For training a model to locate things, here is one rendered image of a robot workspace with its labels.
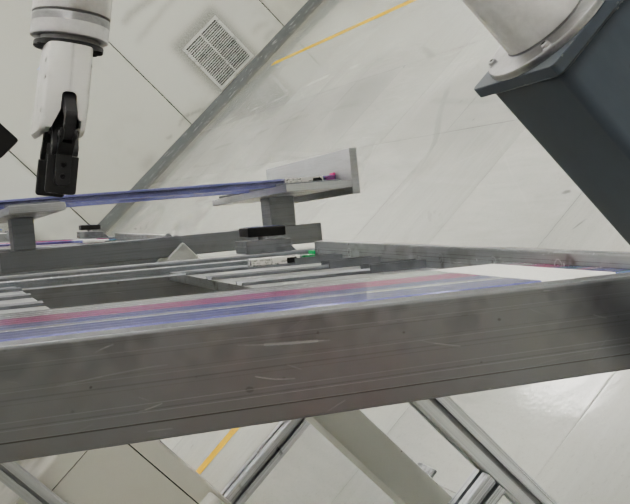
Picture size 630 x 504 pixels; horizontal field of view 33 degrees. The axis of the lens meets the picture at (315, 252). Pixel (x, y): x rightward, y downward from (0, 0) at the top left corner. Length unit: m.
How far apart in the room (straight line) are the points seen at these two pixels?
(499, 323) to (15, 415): 0.29
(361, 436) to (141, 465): 0.59
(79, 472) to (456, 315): 1.51
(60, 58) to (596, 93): 0.65
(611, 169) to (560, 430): 0.75
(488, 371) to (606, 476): 1.25
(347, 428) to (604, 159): 0.57
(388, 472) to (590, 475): 0.41
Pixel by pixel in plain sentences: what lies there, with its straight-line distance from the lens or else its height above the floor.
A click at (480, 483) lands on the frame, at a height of 0.32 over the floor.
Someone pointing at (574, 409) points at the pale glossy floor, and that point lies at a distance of 2.09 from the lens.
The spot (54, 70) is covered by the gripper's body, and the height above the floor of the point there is 1.11.
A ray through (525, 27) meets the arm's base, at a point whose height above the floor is 0.74.
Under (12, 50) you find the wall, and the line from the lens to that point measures 8.80.
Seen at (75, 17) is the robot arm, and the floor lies 1.13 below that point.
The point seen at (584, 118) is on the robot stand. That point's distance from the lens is 1.39.
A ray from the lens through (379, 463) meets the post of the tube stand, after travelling 1.68.
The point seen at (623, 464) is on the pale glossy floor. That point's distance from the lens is 1.90.
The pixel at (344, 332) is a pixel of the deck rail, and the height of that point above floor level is 0.88.
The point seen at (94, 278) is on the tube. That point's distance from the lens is 1.18.
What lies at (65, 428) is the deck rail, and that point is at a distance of 0.59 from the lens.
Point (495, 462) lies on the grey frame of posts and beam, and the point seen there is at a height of 0.32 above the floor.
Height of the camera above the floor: 1.09
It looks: 16 degrees down
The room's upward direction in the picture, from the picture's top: 45 degrees counter-clockwise
